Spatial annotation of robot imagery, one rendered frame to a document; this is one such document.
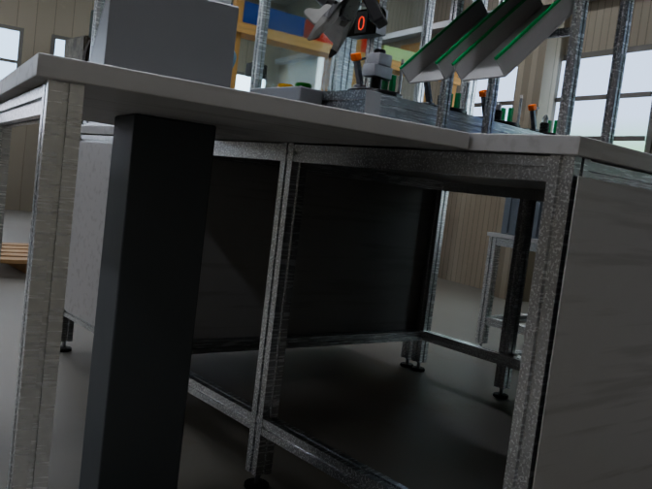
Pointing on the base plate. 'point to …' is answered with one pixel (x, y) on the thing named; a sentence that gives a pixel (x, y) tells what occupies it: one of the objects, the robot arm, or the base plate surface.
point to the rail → (353, 100)
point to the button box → (293, 93)
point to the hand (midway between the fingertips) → (321, 51)
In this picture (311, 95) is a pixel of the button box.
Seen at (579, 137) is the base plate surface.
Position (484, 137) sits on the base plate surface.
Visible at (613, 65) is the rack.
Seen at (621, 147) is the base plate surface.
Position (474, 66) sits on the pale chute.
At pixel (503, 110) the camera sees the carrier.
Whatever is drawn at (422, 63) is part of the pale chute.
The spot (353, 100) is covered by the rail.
